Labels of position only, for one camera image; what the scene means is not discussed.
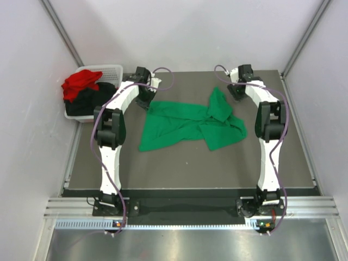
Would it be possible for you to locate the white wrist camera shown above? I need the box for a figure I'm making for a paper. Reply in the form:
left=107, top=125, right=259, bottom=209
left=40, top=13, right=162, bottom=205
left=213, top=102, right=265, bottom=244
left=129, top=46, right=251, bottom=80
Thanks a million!
left=225, top=67, right=239, bottom=83
left=150, top=72, right=162, bottom=89

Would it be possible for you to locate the red t shirt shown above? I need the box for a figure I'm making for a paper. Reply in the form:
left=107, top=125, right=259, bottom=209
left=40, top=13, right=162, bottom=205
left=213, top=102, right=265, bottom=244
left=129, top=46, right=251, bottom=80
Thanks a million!
left=61, top=69, right=103, bottom=103

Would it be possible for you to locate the white slotted cable duct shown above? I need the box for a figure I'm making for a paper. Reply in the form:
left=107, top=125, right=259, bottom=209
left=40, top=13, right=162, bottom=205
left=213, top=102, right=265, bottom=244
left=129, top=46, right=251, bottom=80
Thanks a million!
left=55, top=219, right=274, bottom=231

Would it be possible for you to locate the black t shirt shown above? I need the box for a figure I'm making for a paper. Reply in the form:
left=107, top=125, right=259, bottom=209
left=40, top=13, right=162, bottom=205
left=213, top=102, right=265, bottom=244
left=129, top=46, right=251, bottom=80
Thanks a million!
left=65, top=82, right=117, bottom=116

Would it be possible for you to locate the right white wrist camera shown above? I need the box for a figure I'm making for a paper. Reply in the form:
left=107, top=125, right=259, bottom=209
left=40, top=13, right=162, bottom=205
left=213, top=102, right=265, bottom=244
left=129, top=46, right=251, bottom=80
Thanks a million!
left=225, top=67, right=239, bottom=83

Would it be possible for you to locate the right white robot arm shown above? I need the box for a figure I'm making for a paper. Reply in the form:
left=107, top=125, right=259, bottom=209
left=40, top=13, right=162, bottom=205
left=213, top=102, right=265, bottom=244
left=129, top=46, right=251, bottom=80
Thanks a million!
left=225, top=64, right=289, bottom=218

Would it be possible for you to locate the aluminium frame rail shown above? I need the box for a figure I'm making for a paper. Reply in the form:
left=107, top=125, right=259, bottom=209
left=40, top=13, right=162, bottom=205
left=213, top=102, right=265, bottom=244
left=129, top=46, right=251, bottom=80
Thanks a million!
left=44, top=196, right=338, bottom=219

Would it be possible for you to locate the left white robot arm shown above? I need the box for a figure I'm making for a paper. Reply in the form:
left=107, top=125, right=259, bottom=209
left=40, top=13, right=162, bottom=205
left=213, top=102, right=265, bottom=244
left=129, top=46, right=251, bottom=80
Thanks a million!
left=93, top=67, right=161, bottom=216

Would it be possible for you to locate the white plastic basket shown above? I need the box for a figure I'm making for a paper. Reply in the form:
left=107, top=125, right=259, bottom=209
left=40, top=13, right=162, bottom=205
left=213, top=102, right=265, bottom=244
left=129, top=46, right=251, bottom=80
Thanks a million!
left=64, top=64, right=123, bottom=123

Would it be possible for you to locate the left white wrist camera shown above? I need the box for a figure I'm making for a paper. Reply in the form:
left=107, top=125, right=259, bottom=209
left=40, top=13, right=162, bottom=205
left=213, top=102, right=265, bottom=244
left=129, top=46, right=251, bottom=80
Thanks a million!
left=150, top=72, right=162, bottom=89

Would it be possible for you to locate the green t shirt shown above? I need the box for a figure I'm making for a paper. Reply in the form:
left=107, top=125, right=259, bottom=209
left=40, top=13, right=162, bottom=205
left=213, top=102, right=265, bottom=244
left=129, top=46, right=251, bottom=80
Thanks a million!
left=139, top=87, right=247, bottom=152

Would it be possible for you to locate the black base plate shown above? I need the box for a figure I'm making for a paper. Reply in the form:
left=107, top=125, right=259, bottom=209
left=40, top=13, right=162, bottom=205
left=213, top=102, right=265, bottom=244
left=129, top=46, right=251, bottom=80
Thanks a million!
left=93, top=198, right=284, bottom=218

